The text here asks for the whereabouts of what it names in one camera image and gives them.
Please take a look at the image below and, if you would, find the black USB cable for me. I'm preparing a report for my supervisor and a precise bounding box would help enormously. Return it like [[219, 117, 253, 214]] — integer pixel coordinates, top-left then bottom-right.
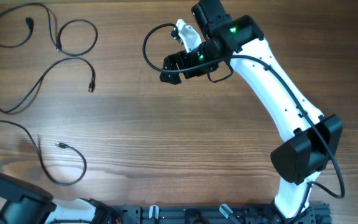
[[0, 119, 88, 187], [0, 2, 99, 57], [0, 55, 96, 114]]

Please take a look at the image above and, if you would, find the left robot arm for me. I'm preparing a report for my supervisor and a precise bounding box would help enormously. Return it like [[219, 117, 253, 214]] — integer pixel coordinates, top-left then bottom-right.
[[0, 173, 120, 223]]

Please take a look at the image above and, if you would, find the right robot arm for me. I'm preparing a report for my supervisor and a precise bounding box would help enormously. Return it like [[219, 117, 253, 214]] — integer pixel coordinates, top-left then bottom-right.
[[160, 1, 342, 223]]

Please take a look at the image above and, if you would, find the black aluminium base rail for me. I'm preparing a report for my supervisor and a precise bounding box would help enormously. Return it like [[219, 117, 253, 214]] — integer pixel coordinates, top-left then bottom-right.
[[113, 203, 333, 224]]

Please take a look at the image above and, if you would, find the right camera black cable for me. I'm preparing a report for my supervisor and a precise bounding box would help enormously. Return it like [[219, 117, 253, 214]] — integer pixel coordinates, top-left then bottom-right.
[[142, 23, 346, 224]]

